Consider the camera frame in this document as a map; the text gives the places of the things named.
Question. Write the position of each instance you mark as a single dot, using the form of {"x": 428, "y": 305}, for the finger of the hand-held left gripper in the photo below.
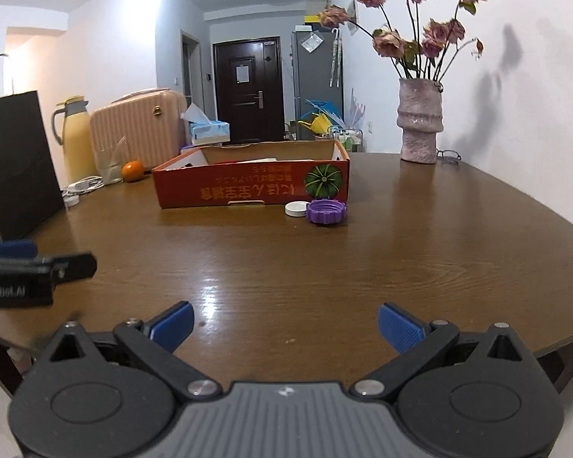
{"x": 76, "y": 267}
{"x": 9, "y": 249}

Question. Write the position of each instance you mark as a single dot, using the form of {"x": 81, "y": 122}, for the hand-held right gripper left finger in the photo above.
{"x": 174, "y": 327}

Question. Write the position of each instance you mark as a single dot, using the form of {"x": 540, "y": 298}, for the pink ribbed suitcase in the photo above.
{"x": 138, "y": 129}

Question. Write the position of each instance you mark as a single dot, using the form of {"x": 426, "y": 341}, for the folded umbrella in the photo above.
{"x": 335, "y": 57}

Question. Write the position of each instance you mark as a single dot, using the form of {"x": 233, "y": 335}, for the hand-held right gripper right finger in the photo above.
{"x": 401, "y": 329}

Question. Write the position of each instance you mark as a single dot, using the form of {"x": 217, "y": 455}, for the grey refrigerator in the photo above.
{"x": 315, "y": 76}

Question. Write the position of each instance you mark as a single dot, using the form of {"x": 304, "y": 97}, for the orange fruit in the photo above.
{"x": 133, "y": 171}

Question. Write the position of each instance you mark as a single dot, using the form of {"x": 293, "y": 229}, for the dried pink roses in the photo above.
{"x": 391, "y": 40}

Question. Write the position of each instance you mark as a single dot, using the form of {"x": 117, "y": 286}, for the yellow watering can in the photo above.
{"x": 320, "y": 125}

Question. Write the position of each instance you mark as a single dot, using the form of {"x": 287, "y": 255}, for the yellow thermos jug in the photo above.
{"x": 79, "y": 148}

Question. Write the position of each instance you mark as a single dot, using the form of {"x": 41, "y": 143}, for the black paper bag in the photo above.
{"x": 14, "y": 162}

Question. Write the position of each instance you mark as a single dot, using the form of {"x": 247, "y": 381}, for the printed cardboard box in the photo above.
{"x": 248, "y": 183}

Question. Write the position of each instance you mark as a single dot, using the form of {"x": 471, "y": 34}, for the black eyeglasses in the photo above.
{"x": 449, "y": 155}

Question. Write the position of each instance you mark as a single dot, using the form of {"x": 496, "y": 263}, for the purple ridged bottle cap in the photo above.
{"x": 327, "y": 212}

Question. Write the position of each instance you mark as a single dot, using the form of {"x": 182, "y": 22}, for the pink textured vase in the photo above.
{"x": 419, "y": 124}

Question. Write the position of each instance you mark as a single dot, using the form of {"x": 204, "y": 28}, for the blue tissue pack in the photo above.
{"x": 210, "y": 132}

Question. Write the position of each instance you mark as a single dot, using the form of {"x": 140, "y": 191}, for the metal trolley rack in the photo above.
{"x": 351, "y": 140}

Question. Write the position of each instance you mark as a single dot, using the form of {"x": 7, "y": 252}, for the dark brown door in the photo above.
{"x": 248, "y": 105}

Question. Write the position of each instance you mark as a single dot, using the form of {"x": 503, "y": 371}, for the clear glass cup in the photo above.
{"x": 110, "y": 167}

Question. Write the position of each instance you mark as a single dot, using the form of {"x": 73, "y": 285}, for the white round cap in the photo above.
{"x": 297, "y": 209}

